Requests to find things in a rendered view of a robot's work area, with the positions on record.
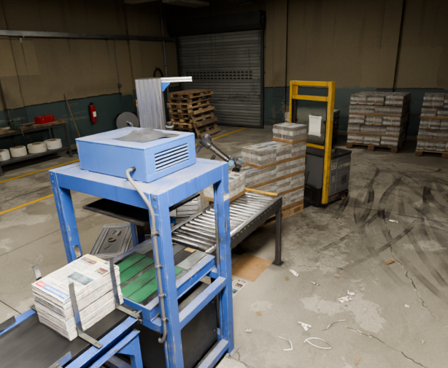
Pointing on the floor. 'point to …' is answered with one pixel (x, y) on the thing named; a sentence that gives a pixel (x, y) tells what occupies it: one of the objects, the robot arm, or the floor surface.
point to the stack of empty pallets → (189, 104)
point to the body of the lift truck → (337, 163)
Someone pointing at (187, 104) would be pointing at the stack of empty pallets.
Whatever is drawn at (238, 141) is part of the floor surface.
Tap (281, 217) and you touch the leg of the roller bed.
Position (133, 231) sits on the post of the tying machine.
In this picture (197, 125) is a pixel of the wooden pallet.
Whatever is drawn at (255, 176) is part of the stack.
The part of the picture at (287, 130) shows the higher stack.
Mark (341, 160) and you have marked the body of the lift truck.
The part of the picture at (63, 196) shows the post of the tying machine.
